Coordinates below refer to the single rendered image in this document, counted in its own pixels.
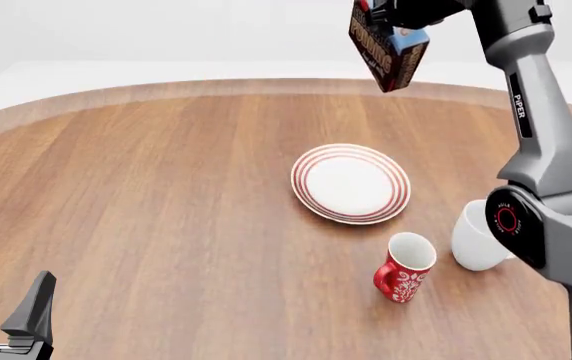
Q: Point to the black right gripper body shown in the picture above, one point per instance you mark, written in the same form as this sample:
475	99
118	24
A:
418	13

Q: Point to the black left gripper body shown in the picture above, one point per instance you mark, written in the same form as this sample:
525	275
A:
6	352

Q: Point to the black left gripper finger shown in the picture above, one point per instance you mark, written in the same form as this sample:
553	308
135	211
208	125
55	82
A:
31	311

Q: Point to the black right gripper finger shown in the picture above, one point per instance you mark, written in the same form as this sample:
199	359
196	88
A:
380	15

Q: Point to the brown chocolate pudding box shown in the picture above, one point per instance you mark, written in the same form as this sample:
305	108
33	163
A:
385	56

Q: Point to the silver-grey right robot arm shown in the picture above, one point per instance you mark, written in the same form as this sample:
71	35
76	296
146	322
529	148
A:
533	78

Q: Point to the white plate with red rings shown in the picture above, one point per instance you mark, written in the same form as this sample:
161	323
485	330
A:
350	183

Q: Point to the plain white mug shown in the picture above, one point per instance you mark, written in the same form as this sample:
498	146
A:
473	240

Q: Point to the red mug with white pattern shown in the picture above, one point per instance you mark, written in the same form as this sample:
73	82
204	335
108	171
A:
405	273

